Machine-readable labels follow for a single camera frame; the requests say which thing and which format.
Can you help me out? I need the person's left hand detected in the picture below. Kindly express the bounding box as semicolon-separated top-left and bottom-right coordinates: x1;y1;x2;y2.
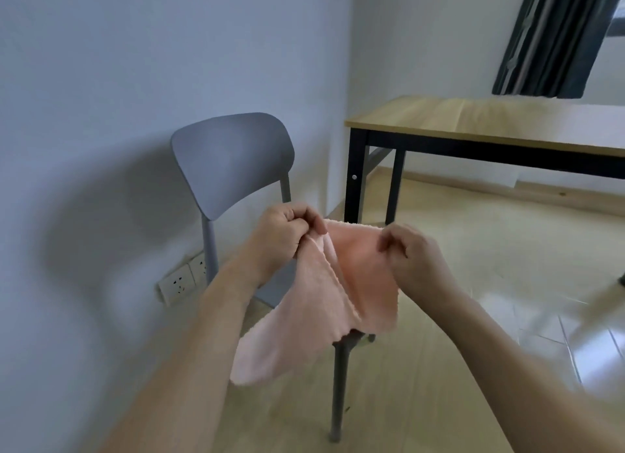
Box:
243;202;329;286

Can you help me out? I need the person's right hand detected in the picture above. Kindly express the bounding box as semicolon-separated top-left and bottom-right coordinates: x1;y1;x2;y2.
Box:
377;223;463;305

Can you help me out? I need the pink cloth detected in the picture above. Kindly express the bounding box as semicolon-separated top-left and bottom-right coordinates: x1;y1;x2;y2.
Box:
229;218;402;387

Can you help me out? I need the person's right forearm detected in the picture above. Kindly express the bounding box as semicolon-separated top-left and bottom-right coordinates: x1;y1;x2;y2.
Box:
429;289;625;453

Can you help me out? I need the person's left forearm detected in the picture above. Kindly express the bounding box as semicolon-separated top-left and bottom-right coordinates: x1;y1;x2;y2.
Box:
97;260;274;453

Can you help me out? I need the grey plastic chair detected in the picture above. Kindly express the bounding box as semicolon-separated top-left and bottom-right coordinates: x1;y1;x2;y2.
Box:
170;112;378;443

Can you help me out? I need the wooden table with black legs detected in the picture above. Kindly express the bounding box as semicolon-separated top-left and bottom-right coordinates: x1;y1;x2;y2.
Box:
344;95;625;288

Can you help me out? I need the dark grey curtain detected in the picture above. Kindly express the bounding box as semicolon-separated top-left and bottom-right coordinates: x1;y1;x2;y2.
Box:
491;0;625;100

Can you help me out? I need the white wall socket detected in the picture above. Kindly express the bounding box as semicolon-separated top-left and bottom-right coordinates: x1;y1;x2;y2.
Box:
156;264;198;308
189;252;209;284

